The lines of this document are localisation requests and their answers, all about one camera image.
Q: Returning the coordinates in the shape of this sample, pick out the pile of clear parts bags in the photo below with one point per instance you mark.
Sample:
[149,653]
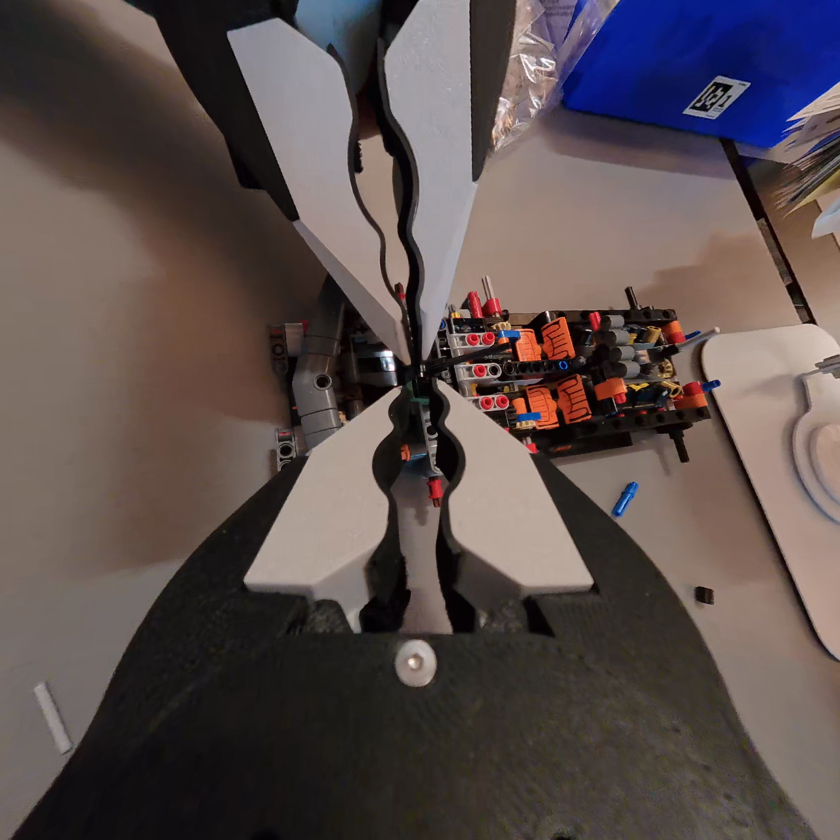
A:
[531,79]

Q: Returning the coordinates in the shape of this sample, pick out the blue parts bin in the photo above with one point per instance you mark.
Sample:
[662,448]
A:
[656,65]

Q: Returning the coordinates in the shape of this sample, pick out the lego instruction booklet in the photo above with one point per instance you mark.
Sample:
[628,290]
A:
[814,164]

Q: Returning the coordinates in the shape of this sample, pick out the blue lego pin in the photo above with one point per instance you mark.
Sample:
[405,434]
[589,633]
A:
[625,499]

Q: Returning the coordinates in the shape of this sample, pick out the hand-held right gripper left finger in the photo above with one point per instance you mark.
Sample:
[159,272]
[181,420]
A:
[321,518]

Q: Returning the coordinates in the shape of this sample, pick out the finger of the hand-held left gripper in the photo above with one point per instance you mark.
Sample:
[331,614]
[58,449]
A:
[436,164]
[302,151]

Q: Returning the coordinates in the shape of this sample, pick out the small white tube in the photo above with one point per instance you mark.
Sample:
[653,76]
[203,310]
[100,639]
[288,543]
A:
[52,718]

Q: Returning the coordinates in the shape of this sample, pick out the partly built lego car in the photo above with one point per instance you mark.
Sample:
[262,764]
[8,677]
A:
[590,387]

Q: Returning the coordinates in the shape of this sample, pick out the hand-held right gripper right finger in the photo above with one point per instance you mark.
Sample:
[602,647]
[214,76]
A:
[518,518]

